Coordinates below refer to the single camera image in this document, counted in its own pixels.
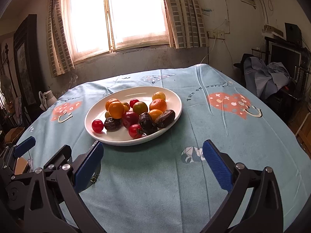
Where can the large orange mandarin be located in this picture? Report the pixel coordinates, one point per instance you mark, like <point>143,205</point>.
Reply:
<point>109,102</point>

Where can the small green yellow fruit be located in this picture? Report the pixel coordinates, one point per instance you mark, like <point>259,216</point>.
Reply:
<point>107,114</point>

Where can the wall power socket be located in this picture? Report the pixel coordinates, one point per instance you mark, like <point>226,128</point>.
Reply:
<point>216,34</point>

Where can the small orange mandarin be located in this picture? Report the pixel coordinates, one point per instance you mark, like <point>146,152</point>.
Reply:
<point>158,104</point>

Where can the left checked curtain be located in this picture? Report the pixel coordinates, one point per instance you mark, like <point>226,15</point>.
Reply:
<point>58,53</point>

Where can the checked curtain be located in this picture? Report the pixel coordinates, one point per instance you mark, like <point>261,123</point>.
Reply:
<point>185,24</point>
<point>58,53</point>

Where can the window with white frame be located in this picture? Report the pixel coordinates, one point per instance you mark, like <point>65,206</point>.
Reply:
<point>95,27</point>

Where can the small orange tomato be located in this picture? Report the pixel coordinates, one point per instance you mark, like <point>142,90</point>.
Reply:
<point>154,114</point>

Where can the right checked curtain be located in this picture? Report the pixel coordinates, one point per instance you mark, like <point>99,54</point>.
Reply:
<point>185,24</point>

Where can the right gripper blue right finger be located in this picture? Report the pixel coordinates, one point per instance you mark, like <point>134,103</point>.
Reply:
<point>264,212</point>

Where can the red cherry tomato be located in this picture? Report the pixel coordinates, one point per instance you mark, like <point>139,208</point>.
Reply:
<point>132,102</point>
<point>136,131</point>
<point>97,126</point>

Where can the tiny tan fruit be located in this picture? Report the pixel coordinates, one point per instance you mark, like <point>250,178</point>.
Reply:
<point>126,107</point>

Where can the black monitor screen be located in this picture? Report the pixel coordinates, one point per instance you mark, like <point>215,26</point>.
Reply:
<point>290,59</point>

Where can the dark framed picture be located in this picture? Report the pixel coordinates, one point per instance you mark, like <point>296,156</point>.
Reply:
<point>27,63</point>

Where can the brown cardboard piece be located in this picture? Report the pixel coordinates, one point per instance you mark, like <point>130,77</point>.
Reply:
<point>21,165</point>

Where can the light blue patterned tablecloth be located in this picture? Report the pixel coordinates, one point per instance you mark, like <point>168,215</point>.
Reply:
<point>165,185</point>

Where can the dark water chestnut front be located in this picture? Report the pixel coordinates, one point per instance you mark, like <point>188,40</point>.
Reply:
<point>146,123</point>

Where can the pile of blue clothes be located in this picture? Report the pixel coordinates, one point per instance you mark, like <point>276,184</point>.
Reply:
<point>264,80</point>

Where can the yellow green citrus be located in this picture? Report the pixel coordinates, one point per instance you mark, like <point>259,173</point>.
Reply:
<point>140,107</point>

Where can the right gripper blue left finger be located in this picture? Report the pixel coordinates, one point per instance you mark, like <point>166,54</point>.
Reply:
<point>64,209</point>

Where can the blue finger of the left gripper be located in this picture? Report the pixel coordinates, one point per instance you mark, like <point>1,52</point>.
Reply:
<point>60,158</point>
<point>24,147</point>

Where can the white kettle jug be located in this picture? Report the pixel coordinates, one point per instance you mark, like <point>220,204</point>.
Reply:
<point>47,99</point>

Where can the white oval plate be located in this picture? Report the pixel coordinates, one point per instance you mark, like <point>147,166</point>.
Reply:
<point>121,137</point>

